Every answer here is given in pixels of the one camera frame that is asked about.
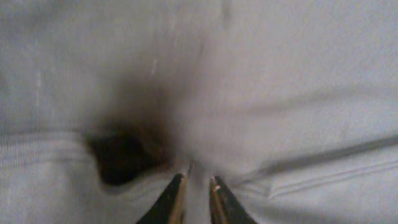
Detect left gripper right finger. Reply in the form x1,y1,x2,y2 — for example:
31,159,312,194
209,176,257,224

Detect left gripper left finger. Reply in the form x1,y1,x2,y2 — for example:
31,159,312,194
136,174,187,224

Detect black t-shirt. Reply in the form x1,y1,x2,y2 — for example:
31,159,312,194
1,1,397,223

